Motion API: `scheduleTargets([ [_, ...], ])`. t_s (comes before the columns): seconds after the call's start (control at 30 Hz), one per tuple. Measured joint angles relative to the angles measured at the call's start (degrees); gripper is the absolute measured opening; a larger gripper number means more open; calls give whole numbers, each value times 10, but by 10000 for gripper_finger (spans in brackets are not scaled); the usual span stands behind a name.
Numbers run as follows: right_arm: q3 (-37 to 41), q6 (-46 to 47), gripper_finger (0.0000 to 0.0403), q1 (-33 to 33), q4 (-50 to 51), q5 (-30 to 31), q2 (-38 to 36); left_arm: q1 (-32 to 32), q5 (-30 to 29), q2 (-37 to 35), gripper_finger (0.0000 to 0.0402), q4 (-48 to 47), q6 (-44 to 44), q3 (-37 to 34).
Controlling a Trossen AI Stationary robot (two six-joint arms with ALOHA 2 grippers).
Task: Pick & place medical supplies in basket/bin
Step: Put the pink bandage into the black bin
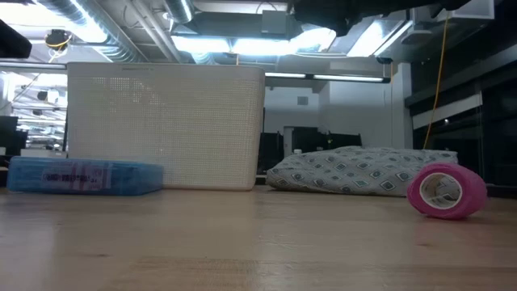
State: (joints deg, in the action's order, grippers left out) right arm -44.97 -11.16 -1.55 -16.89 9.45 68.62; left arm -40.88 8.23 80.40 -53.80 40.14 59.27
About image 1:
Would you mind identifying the yellow hanging cable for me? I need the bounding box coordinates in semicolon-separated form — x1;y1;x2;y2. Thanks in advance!
422;11;452;150

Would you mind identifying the pink bandage tape roll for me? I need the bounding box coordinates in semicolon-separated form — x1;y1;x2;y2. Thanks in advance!
406;162;489;221

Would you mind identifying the wide black monitor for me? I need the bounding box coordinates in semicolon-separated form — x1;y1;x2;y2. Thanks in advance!
290;126;363;157

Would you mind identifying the white perforated plastic basket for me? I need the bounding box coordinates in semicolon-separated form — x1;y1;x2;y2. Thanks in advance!
65;61;267;192

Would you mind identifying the diamond-patterned cloth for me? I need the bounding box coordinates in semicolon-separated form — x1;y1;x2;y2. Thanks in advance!
266;145;460;198

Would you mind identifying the blue translucent labelled box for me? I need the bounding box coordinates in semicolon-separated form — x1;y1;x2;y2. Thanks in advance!
6;156;165;197

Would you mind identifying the yellow ceiling cable reel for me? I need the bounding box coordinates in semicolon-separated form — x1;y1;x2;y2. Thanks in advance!
44;28;74;53

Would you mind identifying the ceiling light bar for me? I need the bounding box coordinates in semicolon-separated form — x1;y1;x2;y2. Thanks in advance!
264;71;392;84

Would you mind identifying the silver ventilation duct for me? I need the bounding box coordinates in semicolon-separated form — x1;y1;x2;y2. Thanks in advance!
35;0;147;64

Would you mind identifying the narrow black monitor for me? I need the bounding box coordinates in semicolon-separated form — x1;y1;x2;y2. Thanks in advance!
258;130;285;174

